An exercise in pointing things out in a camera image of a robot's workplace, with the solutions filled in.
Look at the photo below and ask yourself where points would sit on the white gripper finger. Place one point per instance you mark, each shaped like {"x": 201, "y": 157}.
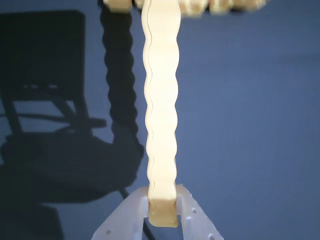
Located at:
{"x": 195, "y": 220}
{"x": 125, "y": 212}

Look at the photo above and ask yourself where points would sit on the yellow crinkle fry clip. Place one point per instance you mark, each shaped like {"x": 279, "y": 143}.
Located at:
{"x": 162, "y": 100}
{"x": 247, "y": 3}
{"x": 193, "y": 7}
{"x": 117, "y": 4}
{"x": 221, "y": 5}

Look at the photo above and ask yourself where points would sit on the grey table mat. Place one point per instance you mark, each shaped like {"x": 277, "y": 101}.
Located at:
{"x": 250, "y": 100}

